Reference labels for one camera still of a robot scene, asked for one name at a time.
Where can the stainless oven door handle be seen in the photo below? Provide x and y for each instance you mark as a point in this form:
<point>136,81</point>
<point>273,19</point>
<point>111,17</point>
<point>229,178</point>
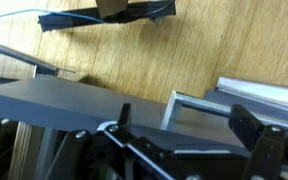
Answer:
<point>42,66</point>

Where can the wooden robot stand board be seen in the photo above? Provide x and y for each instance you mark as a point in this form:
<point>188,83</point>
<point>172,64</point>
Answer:
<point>108,8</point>

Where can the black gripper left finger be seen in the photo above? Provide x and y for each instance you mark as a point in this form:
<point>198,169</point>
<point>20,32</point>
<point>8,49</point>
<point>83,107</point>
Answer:
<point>141,156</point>

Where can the grey lower drawer front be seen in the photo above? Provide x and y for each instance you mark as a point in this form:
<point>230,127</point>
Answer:
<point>268,100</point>

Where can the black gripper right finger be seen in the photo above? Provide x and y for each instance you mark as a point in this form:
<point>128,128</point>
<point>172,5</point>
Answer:
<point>266,144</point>

